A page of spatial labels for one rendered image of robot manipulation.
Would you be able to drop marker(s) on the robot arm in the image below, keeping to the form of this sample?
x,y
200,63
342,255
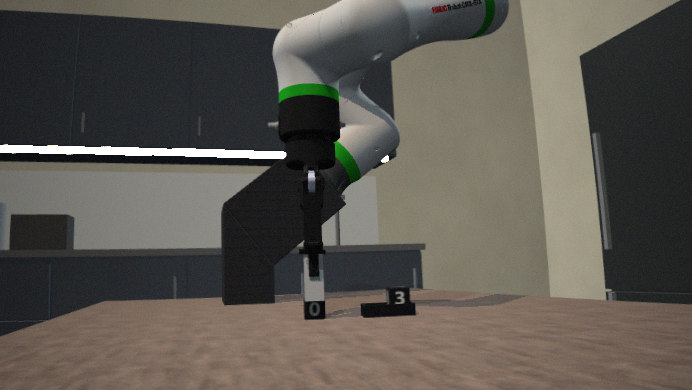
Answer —
x,y
321,61

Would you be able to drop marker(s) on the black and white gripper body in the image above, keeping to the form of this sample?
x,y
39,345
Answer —
x,y
310,152

